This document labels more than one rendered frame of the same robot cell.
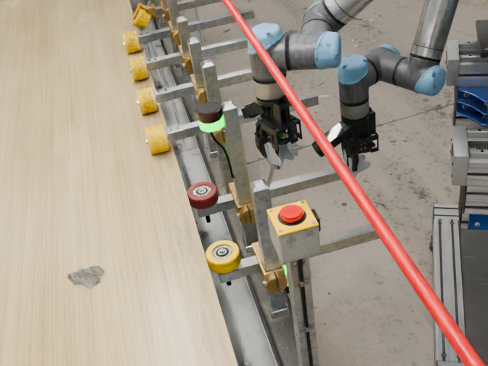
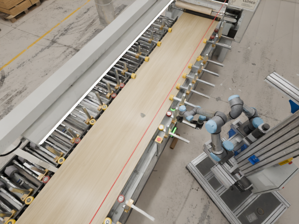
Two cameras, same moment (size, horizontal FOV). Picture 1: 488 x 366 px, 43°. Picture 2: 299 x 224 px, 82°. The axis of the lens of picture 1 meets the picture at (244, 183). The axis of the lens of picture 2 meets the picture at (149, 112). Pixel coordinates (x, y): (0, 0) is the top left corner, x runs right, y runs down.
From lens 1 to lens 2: 123 cm
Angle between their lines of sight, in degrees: 33
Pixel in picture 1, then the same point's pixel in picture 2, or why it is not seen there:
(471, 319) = (204, 161)
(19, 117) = (158, 70)
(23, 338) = (129, 118)
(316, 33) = (189, 114)
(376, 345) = (190, 149)
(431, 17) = not seen: hidden behind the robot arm
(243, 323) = (161, 134)
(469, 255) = not seen: hidden behind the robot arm
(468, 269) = not seen: hidden behind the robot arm
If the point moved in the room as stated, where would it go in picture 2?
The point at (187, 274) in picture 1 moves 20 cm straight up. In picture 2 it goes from (154, 126) to (154, 119)
